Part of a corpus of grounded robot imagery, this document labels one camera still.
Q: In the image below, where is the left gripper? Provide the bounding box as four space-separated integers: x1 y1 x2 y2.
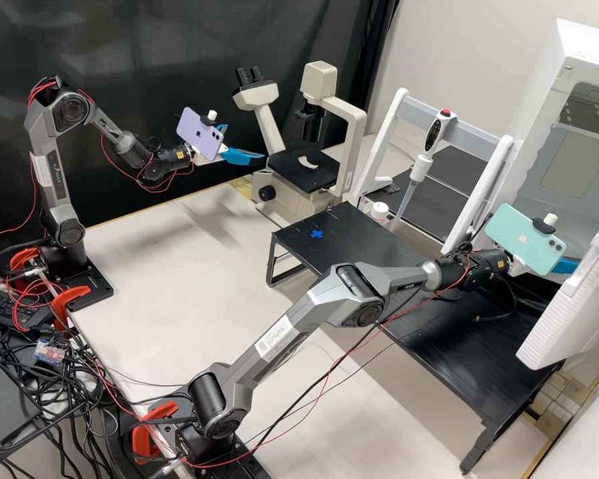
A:
193 122 267 166

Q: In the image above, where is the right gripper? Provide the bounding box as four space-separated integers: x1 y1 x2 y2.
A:
508 251 580 278

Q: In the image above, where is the cream microscope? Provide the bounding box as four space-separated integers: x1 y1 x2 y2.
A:
232 60 368 218

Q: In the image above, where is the incubator door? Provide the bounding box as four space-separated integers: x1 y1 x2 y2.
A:
514 202 599 372

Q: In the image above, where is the white incubator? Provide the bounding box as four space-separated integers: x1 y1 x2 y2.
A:
511 17 599 280

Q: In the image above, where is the white pipette stand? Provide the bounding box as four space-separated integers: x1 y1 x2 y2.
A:
351 87 516 256

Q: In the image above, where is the pipette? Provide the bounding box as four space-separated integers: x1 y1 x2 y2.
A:
391 106 459 232

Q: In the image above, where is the red clamp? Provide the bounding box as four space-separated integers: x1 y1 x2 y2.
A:
131 400 181 466
51 285 93 332
8 247 51 301

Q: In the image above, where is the black power adapter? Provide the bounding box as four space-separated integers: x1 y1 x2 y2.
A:
0 287 57 332

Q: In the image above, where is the small circuit board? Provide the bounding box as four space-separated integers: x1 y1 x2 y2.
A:
33 337 64 364

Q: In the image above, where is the flat black box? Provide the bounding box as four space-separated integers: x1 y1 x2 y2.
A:
0 366 43 446

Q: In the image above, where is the left wrist camera phone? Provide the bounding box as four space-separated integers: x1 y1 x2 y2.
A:
175 107 230 162

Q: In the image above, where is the wrist camera phone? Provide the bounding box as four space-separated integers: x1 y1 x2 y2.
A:
175 107 230 162
483 203 570 277

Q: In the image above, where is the right wrist camera phone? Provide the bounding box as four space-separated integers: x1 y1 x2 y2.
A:
483 203 570 277

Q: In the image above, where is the black cable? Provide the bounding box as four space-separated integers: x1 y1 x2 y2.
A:
471 286 520 325

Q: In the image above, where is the red wire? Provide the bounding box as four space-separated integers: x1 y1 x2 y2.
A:
0 152 39 248

